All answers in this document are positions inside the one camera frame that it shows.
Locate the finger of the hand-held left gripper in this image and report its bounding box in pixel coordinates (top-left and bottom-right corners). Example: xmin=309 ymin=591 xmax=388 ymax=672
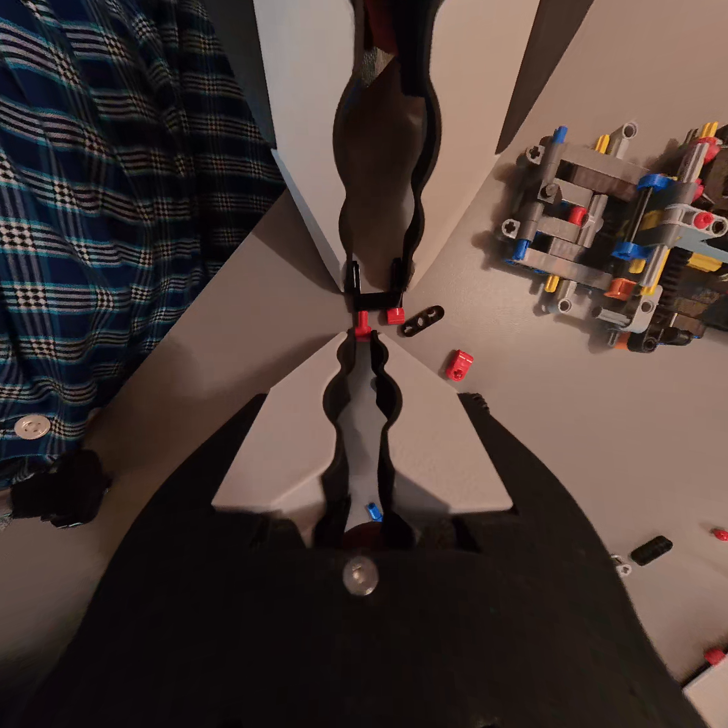
xmin=398 ymin=0 xmax=540 ymax=292
xmin=254 ymin=0 xmax=360 ymax=295

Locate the black badge reel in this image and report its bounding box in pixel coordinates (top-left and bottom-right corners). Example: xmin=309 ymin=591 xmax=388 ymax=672
xmin=10 ymin=449 xmax=113 ymax=530

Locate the black lego connector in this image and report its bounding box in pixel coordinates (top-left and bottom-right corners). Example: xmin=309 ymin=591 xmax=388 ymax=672
xmin=629 ymin=535 xmax=674 ymax=566

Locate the black lego frame piece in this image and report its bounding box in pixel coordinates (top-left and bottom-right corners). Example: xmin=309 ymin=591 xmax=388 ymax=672
xmin=344 ymin=259 xmax=407 ymax=312

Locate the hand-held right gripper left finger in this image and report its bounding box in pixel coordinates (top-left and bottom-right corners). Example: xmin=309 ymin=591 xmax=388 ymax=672
xmin=212 ymin=333 xmax=357 ymax=548

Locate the blue plaid shirt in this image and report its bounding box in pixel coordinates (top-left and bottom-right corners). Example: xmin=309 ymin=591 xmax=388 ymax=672
xmin=0 ymin=0 xmax=288 ymax=490

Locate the black thin lego liftarm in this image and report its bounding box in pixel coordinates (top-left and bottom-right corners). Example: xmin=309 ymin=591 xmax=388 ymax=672
xmin=400 ymin=305 xmax=446 ymax=338

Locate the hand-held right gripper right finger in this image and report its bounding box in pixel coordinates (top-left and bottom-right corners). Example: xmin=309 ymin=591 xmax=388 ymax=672
xmin=371 ymin=333 xmax=515 ymax=548

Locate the lego car chassis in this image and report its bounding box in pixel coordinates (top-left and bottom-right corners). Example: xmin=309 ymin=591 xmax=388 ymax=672
xmin=495 ymin=121 xmax=728 ymax=355

